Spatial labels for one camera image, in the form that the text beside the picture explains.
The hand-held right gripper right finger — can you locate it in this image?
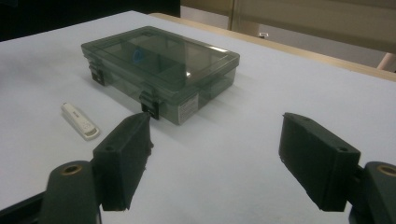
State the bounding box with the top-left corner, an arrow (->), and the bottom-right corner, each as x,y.
277,112 -> 361,213

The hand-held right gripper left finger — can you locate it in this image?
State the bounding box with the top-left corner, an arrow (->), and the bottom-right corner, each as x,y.
92,111 -> 154,212

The white USB stick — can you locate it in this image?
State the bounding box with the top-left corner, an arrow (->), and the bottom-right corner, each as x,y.
60,102 -> 101,142

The gray translucent plastic storage box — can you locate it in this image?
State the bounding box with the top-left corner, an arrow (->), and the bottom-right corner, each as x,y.
80,25 -> 241,126

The white table sheet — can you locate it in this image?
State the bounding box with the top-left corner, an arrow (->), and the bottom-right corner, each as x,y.
0,10 -> 396,224

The small blue item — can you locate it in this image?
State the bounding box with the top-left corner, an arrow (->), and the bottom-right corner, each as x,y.
133,49 -> 145,64

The black curtain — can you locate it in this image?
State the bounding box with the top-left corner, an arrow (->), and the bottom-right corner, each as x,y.
0,0 -> 181,43

